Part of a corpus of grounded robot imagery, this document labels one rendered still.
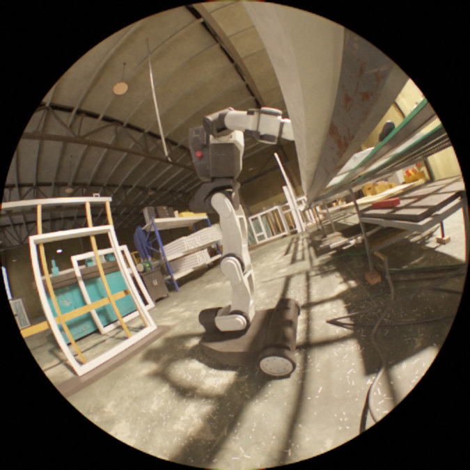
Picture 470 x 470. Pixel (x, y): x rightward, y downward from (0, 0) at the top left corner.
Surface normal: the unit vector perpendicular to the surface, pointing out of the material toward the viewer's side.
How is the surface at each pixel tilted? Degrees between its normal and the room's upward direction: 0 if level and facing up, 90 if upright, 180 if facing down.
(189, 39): 180
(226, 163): 109
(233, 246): 90
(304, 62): 180
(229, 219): 90
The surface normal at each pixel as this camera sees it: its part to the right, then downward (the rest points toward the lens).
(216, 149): 0.07, 0.29
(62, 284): 0.85, -0.33
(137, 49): 0.35, 0.94
